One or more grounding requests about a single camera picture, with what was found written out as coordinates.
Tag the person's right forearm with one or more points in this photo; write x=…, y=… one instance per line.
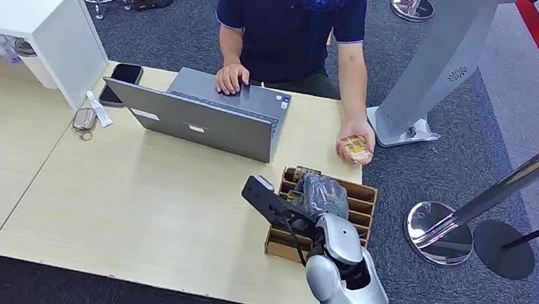
x=231, y=48

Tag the small white tube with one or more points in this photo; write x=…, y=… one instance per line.
x=99, y=110

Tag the person's left hand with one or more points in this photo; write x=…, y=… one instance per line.
x=351, y=130

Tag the printed card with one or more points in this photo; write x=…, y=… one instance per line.
x=293, y=197
x=356, y=150
x=307, y=172

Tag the brown wooden card holder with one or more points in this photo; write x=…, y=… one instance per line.
x=357, y=205

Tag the black stanchion post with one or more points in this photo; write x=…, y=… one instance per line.
x=503, y=252

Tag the white round container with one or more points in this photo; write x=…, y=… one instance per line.
x=38, y=71

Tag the grey laptop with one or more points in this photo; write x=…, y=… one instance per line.
x=200, y=120

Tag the white shelf cabinet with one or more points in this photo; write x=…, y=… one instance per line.
x=31, y=7

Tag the person's right hand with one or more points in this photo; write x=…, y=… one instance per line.
x=231, y=78

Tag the chrome stanchion post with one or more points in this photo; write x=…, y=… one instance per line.
x=440, y=233

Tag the grey kiosk stand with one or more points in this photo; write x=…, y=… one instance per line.
x=446, y=54

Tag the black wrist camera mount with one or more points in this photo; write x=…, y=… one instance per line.
x=263, y=198

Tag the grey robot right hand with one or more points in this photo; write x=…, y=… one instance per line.
x=324, y=195

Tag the chrome stanchion base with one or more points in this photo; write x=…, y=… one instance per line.
x=412, y=6

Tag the printed card in holder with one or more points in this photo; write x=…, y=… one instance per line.
x=307, y=172

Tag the black smartphone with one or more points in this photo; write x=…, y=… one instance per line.
x=125, y=75

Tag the person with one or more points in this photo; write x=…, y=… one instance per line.
x=287, y=27

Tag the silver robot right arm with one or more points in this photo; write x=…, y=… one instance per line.
x=359, y=300

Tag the person's left forearm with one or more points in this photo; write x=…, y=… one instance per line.
x=355, y=84

